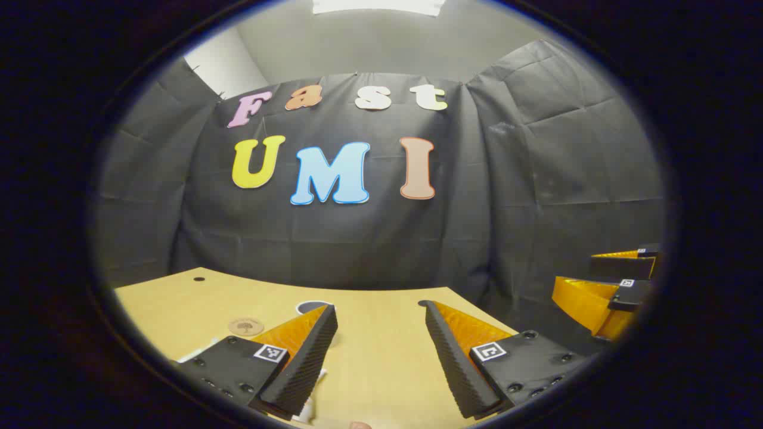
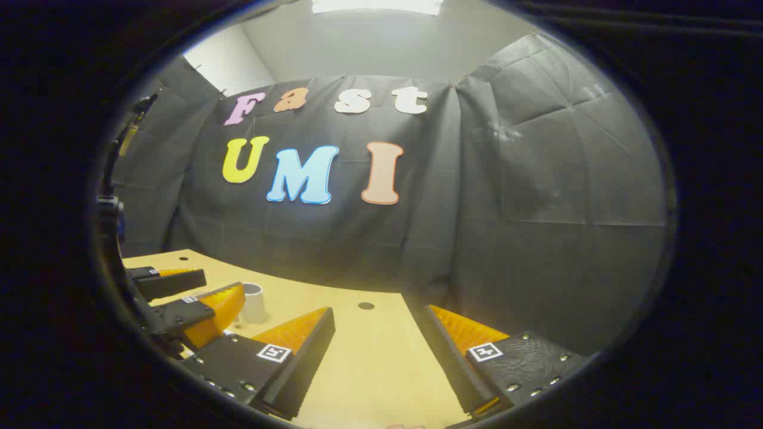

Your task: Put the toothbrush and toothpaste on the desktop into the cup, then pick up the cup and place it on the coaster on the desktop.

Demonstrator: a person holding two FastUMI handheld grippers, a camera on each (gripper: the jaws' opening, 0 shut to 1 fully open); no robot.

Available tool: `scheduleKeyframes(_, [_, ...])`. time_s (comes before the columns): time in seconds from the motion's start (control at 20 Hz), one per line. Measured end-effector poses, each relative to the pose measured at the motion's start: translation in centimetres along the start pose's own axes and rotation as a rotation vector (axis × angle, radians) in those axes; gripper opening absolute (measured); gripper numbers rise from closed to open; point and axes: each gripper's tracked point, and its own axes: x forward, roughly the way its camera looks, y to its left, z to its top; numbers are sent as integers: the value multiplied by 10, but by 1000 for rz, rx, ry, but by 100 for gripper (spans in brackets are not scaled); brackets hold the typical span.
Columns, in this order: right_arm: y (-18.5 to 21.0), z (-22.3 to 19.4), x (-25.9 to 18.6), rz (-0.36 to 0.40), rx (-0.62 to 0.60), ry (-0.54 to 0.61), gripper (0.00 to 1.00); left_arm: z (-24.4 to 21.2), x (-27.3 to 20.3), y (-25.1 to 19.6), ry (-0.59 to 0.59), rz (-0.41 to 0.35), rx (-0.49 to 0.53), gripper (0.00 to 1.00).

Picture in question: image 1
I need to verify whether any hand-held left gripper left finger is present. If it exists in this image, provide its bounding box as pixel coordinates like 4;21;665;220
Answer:
170;304;339;419

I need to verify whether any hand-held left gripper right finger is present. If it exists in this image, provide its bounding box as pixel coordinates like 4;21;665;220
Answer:
420;300;592;421

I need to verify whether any round wooden coaster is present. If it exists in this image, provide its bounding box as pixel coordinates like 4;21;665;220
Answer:
228;318;265;337

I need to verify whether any light wooden desktop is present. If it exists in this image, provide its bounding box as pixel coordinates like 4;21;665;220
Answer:
113;267;597;429

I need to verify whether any ceiling light panel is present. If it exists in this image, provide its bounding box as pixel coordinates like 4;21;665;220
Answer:
312;0;446;17

